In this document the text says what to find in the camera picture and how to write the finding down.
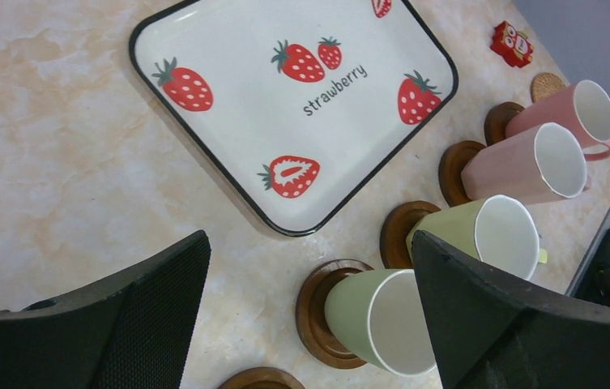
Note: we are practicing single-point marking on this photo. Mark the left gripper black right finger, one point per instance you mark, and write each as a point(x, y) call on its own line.
point(490, 329)

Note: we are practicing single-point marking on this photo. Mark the yellow green mug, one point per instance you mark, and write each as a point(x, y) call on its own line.
point(497, 230)

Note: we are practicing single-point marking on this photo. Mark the brown round coaster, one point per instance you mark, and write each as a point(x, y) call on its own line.
point(311, 325)
point(497, 120)
point(397, 226)
point(262, 377)
point(453, 162)

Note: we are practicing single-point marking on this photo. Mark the light woven round coaster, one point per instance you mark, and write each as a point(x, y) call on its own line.
point(545, 84)

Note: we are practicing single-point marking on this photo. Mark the cream mug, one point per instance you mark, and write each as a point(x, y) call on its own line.
point(378, 316)

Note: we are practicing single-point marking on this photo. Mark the white tray with black rim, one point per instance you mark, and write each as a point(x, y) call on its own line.
point(297, 103)

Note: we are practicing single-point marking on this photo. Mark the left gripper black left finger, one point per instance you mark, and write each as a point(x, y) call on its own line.
point(131, 329)

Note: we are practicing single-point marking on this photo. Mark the pink mug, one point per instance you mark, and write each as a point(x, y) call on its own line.
point(582, 108)
point(543, 164)

